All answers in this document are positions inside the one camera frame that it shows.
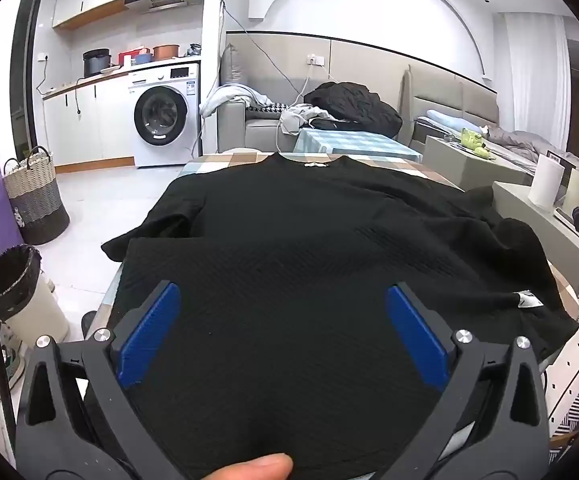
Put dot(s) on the white washing machine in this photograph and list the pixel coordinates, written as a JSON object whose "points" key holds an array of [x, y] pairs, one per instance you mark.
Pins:
{"points": [[162, 115]]}

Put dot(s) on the cream paper roll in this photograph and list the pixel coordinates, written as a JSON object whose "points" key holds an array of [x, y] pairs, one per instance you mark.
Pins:
{"points": [[577, 190]]}

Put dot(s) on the black knit shirt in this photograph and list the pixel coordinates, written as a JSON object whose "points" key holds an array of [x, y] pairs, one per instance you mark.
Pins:
{"points": [[294, 240]]}

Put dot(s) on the white blanket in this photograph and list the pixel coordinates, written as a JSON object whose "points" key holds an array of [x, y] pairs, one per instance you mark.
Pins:
{"points": [[234, 95]]}

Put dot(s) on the copper cooking pot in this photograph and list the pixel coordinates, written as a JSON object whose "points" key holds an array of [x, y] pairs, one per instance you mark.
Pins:
{"points": [[166, 52]]}

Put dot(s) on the woven laundry basket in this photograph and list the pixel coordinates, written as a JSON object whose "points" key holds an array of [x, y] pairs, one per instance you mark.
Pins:
{"points": [[36, 200]]}

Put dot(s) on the black quilted jacket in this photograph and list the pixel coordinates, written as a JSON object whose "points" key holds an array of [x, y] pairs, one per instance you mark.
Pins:
{"points": [[354, 105]]}

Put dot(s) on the black cooking pot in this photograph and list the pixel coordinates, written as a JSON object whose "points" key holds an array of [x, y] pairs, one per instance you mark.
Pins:
{"points": [[96, 62]]}

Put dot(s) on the blue checkered cloth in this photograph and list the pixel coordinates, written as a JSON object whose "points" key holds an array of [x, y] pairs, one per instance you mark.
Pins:
{"points": [[354, 142]]}

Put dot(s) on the grey sofa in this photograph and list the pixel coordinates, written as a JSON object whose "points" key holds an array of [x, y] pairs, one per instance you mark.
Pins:
{"points": [[232, 125]]}

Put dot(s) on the white curtain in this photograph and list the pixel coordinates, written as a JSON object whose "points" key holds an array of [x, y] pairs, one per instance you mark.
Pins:
{"points": [[534, 85]]}

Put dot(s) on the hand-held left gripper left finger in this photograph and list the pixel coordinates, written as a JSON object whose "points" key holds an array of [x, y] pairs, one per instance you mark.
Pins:
{"points": [[152, 330]]}

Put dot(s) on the green toy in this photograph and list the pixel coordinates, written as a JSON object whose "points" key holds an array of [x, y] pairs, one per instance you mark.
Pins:
{"points": [[474, 140]]}

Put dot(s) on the white trash bin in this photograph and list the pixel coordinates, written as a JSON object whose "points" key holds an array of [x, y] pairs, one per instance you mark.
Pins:
{"points": [[29, 305]]}

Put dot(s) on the red box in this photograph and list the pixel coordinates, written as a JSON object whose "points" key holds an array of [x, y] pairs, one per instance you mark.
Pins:
{"points": [[133, 56]]}

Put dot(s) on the dark door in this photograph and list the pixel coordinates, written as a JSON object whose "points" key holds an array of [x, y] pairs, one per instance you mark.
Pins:
{"points": [[24, 70]]}

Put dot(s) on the checkered tablecloth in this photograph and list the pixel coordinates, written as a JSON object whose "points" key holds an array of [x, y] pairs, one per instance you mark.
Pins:
{"points": [[229, 160]]}

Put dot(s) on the white paper roll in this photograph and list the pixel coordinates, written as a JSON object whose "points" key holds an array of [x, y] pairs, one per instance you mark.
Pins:
{"points": [[544, 182]]}

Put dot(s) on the white base cabinets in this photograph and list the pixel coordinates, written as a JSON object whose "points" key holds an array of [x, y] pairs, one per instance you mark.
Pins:
{"points": [[89, 120]]}

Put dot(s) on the person's left hand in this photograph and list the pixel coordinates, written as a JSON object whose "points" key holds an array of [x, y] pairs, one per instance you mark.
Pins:
{"points": [[254, 467]]}

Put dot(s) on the grey ottoman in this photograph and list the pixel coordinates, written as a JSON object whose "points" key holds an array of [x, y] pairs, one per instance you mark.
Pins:
{"points": [[459, 165]]}

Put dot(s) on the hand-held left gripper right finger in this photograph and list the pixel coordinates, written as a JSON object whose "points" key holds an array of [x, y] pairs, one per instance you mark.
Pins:
{"points": [[414, 335]]}

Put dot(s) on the white wall socket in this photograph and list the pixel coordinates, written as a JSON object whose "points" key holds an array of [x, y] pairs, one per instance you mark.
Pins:
{"points": [[316, 59]]}

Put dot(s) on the black stool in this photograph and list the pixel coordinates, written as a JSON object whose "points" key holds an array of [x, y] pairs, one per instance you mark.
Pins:
{"points": [[89, 327]]}

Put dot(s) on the grey white garment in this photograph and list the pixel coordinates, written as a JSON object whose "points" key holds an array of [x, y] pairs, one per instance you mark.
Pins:
{"points": [[294, 117]]}

